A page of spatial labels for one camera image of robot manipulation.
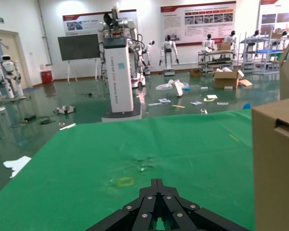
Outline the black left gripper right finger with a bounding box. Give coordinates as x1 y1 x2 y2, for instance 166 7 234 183
157 178 250 231

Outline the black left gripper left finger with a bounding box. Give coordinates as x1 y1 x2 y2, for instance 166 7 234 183
86 178 159 231

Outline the closed brown cardboard box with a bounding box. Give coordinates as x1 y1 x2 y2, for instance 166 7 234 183
251 96 289 231

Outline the green table cloth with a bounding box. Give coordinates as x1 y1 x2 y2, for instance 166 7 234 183
0 109 256 231

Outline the white plastic bar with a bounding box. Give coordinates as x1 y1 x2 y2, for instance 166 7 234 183
59 123 77 131

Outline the clear plastic wrap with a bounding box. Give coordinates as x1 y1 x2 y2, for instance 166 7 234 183
156 79 190 91

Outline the white wheeled robot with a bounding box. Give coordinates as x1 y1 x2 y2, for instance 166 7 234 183
130 36 147 89

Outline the white column mobile robot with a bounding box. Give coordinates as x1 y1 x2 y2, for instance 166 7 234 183
101 37 143 122

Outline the torn white paper sheet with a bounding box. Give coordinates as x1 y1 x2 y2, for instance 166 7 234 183
2 155 32 179

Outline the large open cardboard carton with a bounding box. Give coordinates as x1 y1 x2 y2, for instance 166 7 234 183
213 68 244 90

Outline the metal shelf cart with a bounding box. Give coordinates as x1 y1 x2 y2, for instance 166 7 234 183
198 49 235 73

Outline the white black humanoid robot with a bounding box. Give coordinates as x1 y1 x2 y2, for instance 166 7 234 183
158 35 180 77
202 33 216 52
247 30 261 58
223 30 237 60
143 40 156 76
279 30 289 50

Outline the red bin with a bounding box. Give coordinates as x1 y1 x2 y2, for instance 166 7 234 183
40 70 53 85

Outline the cardboard carton with open flaps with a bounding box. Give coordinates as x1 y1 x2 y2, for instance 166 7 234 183
216 42 232 51

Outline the black screen on stand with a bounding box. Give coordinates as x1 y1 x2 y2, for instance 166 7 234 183
57 33 101 84

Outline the metal shelf rack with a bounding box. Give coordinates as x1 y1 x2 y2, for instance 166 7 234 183
238 31 288 76

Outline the all white humanoid robot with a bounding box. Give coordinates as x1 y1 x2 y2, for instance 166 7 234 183
0 54 26 101

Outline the beige door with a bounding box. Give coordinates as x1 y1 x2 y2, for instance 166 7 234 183
0 28 27 90

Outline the white device with cables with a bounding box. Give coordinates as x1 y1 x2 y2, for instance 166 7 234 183
53 105 76 115

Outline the wide red framed wall poster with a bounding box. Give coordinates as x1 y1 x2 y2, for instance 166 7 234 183
160 1 237 47

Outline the grey wall pipe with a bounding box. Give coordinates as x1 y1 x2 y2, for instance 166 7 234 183
39 0 53 66

